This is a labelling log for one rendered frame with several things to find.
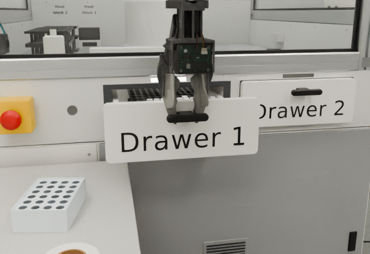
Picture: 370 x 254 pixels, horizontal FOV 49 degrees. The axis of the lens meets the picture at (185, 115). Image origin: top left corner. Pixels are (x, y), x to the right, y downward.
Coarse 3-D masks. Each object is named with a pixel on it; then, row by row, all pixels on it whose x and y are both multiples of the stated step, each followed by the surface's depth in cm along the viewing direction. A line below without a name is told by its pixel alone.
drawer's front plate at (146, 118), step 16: (112, 112) 72; (128, 112) 73; (144, 112) 73; (160, 112) 74; (208, 112) 75; (224, 112) 76; (240, 112) 77; (256, 112) 77; (112, 128) 73; (128, 128) 73; (144, 128) 74; (160, 128) 74; (176, 128) 75; (192, 128) 76; (208, 128) 76; (224, 128) 77; (256, 128) 78; (112, 144) 73; (128, 144) 74; (160, 144) 75; (192, 144) 76; (208, 144) 77; (224, 144) 78; (256, 144) 79; (112, 160) 74; (128, 160) 75; (144, 160) 75
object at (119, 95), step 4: (112, 92) 100; (116, 92) 100; (120, 92) 107; (124, 92) 107; (212, 92) 100; (112, 96) 96; (116, 96) 95; (120, 96) 107; (124, 96) 107; (128, 96) 108; (216, 96) 96; (220, 96) 95; (112, 100) 101; (116, 100) 91; (120, 100) 107; (124, 100) 108
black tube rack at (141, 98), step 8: (152, 88) 103; (184, 88) 102; (192, 88) 102; (136, 96) 92; (144, 96) 93; (152, 96) 92; (160, 96) 92; (176, 96) 92; (192, 96) 92; (208, 96) 92
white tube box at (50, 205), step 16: (32, 192) 68; (48, 192) 69; (64, 192) 68; (80, 192) 70; (16, 208) 62; (32, 208) 63; (48, 208) 63; (64, 208) 62; (16, 224) 62; (32, 224) 62; (48, 224) 62; (64, 224) 62
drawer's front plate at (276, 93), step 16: (256, 80) 96; (272, 80) 96; (288, 80) 96; (304, 80) 97; (320, 80) 98; (336, 80) 98; (352, 80) 99; (240, 96) 96; (256, 96) 95; (272, 96) 96; (288, 96) 97; (304, 96) 98; (320, 96) 99; (336, 96) 99; (352, 96) 100; (272, 112) 97; (288, 112) 98; (304, 112) 99; (352, 112) 101
